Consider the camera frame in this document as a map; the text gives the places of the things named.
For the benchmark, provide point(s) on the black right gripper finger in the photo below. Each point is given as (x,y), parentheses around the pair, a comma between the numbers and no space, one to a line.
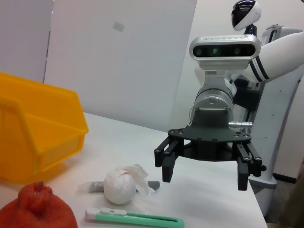
(242,180)
(167,171)

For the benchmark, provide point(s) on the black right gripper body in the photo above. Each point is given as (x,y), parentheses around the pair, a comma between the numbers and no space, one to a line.
(211,135)

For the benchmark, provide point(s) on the white paper ball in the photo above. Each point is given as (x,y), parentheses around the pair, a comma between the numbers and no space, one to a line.
(120,186)

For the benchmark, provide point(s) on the red-orange bumpy orange fruit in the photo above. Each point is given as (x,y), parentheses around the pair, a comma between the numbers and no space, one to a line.
(35,211)

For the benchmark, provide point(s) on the mint green utility knife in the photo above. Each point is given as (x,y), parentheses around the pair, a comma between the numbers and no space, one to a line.
(142,217)

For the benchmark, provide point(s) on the grey glitter pen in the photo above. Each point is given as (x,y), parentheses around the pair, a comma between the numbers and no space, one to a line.
(93,187)

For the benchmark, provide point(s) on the black and white robot head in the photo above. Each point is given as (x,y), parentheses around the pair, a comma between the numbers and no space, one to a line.
(247,14)

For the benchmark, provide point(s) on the yellow plastic storage bin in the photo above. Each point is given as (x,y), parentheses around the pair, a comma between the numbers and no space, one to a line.
(35,133)

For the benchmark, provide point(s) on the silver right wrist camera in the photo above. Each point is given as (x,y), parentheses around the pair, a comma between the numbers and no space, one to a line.
(223,51)

